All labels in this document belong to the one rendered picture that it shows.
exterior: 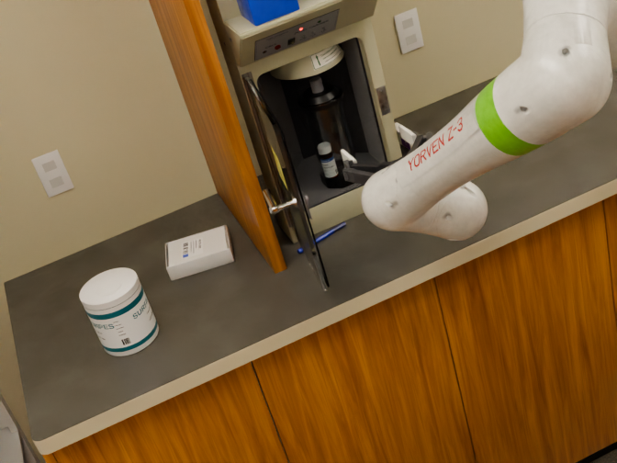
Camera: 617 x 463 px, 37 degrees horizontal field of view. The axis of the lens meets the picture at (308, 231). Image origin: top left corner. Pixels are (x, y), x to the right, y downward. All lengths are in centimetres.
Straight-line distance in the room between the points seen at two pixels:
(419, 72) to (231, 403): 115
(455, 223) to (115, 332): 81
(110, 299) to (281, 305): 37
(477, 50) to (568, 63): 157
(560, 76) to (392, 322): 102
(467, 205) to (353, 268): 54
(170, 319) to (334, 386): 40
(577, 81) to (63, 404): 127
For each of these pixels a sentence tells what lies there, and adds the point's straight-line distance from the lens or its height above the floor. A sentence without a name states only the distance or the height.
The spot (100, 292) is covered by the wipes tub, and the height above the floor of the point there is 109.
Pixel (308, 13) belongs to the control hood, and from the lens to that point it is 194.
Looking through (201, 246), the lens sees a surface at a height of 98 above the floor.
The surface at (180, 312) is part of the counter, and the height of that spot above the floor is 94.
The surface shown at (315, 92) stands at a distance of 218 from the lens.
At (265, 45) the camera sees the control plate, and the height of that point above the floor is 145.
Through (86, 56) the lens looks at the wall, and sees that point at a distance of 241.
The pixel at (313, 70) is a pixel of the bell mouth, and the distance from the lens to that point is 212.
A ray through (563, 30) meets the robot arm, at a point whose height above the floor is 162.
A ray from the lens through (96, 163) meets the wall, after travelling 250.
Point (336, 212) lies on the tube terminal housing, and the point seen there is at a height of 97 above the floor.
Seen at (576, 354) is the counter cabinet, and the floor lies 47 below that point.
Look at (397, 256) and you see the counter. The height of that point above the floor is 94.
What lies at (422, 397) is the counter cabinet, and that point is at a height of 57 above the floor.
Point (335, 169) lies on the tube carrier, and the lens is 224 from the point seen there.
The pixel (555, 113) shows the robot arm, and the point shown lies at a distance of 126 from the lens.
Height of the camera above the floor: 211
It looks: 31 degrees down
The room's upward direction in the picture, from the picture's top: 17 degrees counter-clockwise
